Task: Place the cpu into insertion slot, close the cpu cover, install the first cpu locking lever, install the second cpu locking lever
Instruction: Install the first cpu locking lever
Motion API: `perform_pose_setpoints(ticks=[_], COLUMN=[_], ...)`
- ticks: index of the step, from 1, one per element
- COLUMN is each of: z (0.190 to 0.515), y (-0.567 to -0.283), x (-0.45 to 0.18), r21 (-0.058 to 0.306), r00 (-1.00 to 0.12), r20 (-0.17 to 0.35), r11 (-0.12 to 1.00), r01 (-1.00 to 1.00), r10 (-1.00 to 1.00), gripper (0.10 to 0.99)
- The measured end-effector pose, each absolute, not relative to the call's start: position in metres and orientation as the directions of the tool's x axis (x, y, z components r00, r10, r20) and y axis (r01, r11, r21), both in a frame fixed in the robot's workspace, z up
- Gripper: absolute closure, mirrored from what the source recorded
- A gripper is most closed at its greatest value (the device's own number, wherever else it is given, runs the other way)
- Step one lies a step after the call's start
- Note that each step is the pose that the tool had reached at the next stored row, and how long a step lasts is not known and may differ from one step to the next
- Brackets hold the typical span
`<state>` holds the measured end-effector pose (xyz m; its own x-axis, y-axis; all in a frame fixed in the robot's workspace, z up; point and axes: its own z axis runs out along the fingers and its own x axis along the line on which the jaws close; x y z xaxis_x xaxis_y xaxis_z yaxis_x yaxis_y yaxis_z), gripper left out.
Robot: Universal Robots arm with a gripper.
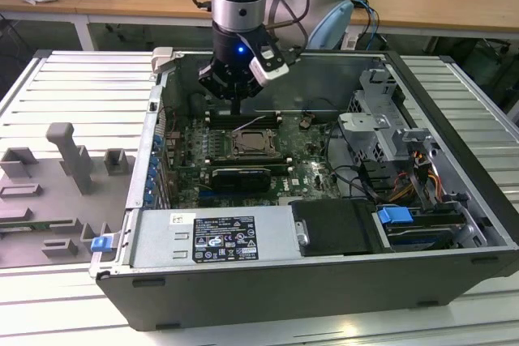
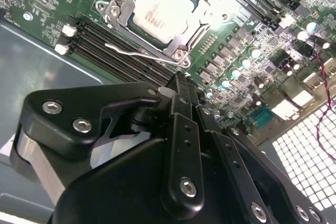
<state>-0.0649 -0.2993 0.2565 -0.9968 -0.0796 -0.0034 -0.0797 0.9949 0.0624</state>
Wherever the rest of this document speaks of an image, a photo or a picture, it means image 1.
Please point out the black RAM slot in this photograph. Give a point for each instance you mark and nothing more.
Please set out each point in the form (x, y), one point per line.
(243, 163)
(219, 118)
(219, 125)
(219, 115)
(243, 159)
(219, 122)

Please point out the CPU socket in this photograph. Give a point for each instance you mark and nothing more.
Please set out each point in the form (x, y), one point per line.
(259, 156)

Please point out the blue card clip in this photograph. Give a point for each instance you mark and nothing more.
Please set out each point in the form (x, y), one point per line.
(157, 143)
(152, 184)
(151, 199)

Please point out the white power adapter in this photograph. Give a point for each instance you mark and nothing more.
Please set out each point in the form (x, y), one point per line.
(349, 42)

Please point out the black graphics card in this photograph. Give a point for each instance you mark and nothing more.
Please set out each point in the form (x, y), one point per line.
(241, 179)

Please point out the green motherboard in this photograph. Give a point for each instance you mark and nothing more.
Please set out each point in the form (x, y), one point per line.
(312, 176)

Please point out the silver drive cage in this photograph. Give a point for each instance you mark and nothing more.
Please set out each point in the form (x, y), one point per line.
(373, 131)

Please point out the grey power supply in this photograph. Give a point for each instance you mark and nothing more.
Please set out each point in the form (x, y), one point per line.
(162, 240)

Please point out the black connector block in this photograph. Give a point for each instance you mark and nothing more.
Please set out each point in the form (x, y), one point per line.
(381, 180)

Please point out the black plastic shroud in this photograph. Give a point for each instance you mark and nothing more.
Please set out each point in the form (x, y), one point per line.
(336, 228)

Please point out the grey parts rack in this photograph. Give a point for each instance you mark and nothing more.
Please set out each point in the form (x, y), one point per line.
(61, 200)

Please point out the blue case latch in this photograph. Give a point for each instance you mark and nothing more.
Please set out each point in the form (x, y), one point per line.
(101, 244)

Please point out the hard disk in blue carrier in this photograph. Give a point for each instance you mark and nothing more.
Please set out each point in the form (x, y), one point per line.
(393, 215)

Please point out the black PC case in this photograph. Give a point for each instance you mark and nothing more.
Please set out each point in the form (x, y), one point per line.
(284, 301)

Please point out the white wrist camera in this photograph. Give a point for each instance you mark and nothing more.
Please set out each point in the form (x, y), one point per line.
(269, 70)

